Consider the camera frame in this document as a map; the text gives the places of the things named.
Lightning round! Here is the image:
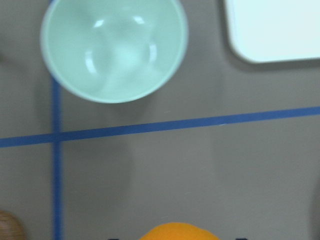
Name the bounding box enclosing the wooden cutting board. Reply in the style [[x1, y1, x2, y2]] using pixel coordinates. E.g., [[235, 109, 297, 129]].
[[0, 211, 27, 240]]

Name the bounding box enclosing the orange fruit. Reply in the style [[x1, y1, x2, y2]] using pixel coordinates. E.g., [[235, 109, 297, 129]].
[[140, 222, 219, 240]]

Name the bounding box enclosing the green bowl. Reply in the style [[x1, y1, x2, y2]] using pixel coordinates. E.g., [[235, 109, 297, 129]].
[[40, 0, 189, 104]]

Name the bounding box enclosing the cream bear tray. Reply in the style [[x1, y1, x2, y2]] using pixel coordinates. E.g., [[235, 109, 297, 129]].
[[223, 0, 320, 64]]

